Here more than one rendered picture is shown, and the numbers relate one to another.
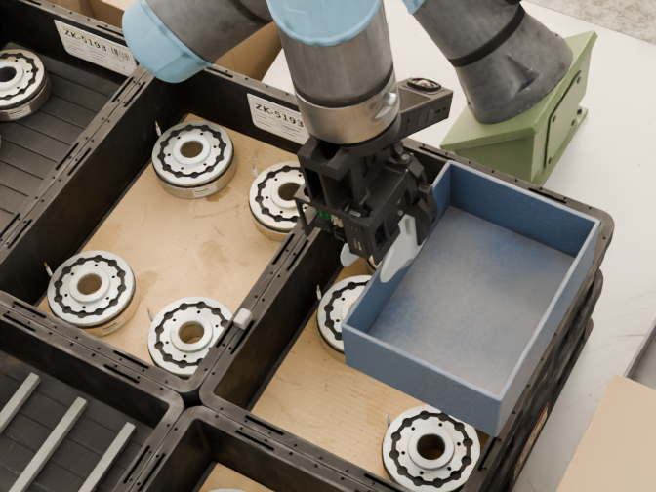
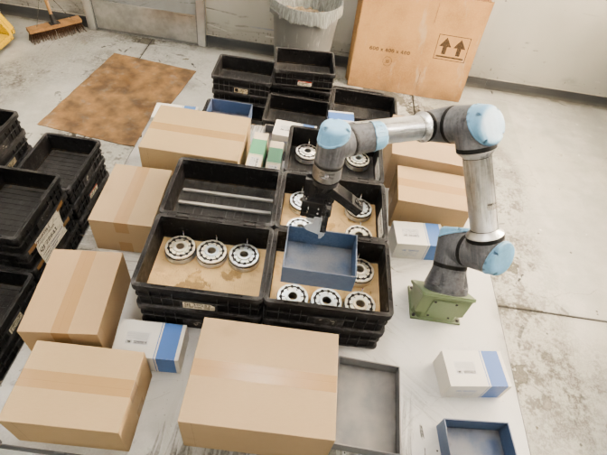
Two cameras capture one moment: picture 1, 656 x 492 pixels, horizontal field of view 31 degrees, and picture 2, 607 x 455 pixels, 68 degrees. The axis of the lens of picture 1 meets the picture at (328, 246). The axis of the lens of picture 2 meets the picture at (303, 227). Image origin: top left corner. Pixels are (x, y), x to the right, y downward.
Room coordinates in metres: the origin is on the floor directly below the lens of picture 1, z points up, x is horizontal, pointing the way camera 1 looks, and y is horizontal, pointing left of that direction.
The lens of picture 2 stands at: (-0.02, -0.69, 2.09)
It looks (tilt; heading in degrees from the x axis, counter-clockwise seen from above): 48 degrees down; 50
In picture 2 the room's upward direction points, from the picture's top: 10 degrees clockwise
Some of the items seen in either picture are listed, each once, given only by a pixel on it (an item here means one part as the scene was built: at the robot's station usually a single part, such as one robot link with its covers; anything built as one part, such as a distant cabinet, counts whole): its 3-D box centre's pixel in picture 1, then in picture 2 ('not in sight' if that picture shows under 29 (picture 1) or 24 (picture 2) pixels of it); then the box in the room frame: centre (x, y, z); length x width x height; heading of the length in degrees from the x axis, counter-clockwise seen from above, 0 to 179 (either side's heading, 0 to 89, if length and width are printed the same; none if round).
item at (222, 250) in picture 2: not in sight; (211, 251); (0.36, 0.22, 0.86); 0.10 x 0.10 x 0.01
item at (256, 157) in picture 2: not in sight; (256, 155); (0.75, 0.60, 0.85); 0.24 x 0.06 x 0.06; 51
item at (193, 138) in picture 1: (191, 149); not in sight; (0.95, 0.15, 0.86); 0.05 x 0.05 x 0.01
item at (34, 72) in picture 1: (7, 77); (358, 158); (1.13, 0.39, 0.86); 0.10 x 0.10 x 0.01
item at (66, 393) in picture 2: not in sight; (82, 395); (-0.15, -0.03, 0.78); 0.30 x 0.22 x 0.16; 143
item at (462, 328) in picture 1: (471, 293); (319, 257); (0.54, -0.12, 1.10); 0.20 x 0.15 x 0.07; 142
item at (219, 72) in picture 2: not in sight; (244, 90); (1.34, 1.82, 0.31); 0.40 x 0.30 x 0.34; 142
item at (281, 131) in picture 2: not in sight; (294, 137); (1.03, 0.75, 0.75); 0.20 x 0.12 x 0.09; 139
